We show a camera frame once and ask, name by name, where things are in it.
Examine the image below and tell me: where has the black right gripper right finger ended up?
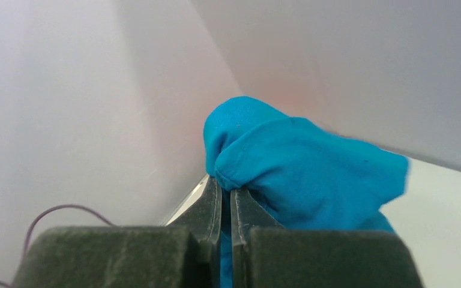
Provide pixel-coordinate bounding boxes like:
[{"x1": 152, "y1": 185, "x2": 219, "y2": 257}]
[{"x1": 230, "y1": 189, "x2": 423, "y2": 288}]

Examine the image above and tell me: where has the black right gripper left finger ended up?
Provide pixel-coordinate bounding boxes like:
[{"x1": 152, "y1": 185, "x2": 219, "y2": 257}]
[{"x1": 12, "y1": 178, "x2": 221, "y2": 287}]

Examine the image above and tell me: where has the blue t shirt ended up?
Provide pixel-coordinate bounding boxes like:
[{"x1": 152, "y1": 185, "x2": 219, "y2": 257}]
[{"x1": 203, "y1": 96, "x2": 409, "y2": 287}]

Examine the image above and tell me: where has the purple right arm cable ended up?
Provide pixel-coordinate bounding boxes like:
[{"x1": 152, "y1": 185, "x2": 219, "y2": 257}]
[{"x1": 0, "y1": 205, "x2": 116, "y2": 288}]

